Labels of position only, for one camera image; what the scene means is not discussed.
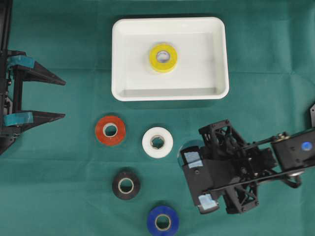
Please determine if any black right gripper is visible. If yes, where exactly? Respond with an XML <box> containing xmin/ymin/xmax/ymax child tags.
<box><xmin>199</xmin><ymin>120</ymin><xmax>278</xmax><ymax>214</ymax></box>

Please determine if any green tape roll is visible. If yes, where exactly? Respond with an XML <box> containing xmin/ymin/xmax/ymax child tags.
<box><xmin>177</xmin><ymin>139</ymin><xmax>204</xmax><ymax>167</ymax></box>

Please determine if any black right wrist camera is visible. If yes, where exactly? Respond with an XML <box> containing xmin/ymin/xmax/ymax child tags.
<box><xmin>180</xmin><ymin>145</ymin><xmax>236</xmax><ymax>215</ymax></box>

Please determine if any green table cloth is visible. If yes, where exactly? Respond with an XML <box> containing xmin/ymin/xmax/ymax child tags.
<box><xmin>0</xmin><ymin>0</ymin><xmax>315</xmax><ymax>236</ymax></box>

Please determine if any black tape roll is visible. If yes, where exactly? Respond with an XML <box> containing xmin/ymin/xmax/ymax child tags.
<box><xmin>112</xmin><ymin>171</ymin><xmax>141</xmax><ymax>201</ymax></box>

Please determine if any blue tape roll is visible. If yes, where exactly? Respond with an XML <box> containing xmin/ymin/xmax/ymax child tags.
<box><xmin>147</xmin><ymin>206</ymin><xmax>179</xmax><ymax>236</ymax></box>

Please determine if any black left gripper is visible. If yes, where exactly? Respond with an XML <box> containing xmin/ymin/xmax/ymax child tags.
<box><xmin>0</xmin><ymin>49</ymin><xmax>66</xmax><ymax>153</ymax></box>

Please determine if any yellow tape roll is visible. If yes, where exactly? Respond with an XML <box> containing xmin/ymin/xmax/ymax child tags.
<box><xmin>149</xmin><ymin>43</ymin><xmax>178</xmax><ymax>73</ymax></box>

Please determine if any white plastic tray case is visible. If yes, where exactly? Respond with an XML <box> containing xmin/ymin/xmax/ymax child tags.
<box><xmin>111</xmin><ymin>17</ymin><xmax>229</xmax><ymax>101</ymax></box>

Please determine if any white tape roll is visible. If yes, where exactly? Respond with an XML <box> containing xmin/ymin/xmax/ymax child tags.
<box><xmin>142</xmin><ymin>127</ymin><xmax>173</xmax><ymax>159</ymax></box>

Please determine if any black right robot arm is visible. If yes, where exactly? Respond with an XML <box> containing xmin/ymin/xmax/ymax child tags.
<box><xmin>199</xmin><ymin>119</ymin><xmax>315</xmax><ymax>214</ymax></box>

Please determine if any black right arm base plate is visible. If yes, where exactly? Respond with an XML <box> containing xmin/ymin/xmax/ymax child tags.
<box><xmin>310</xmin><ymin>103</ymin><xmax>315</xmax><ymax>127</ymax></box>

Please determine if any black mounting rail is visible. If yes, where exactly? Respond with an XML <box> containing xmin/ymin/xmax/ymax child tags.
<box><xmin>0</xmin><ymin>0</ymin><xmax>13</xmax><ymax>54</ymax></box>

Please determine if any red tape roll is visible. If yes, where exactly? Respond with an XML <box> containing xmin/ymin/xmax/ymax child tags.
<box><xmin>94</xmin><ymin>116</ymin><xmax>126</xmax><ymax>146</ymax></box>

